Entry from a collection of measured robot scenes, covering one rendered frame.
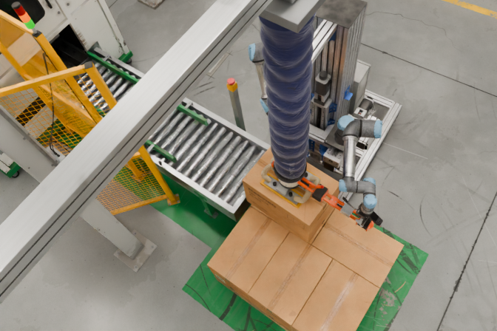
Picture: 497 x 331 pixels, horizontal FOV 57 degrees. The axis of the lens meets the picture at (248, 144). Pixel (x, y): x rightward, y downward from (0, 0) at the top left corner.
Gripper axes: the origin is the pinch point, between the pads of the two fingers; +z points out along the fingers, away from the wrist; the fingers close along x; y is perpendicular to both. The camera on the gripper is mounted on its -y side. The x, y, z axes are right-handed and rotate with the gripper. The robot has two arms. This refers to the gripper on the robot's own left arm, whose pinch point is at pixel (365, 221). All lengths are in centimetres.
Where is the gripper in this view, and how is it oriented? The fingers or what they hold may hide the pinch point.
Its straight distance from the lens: 311.4
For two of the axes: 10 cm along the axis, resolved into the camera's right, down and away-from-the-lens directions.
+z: 0.9, 4.7, 8.8
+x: -6.2, 7.2, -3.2
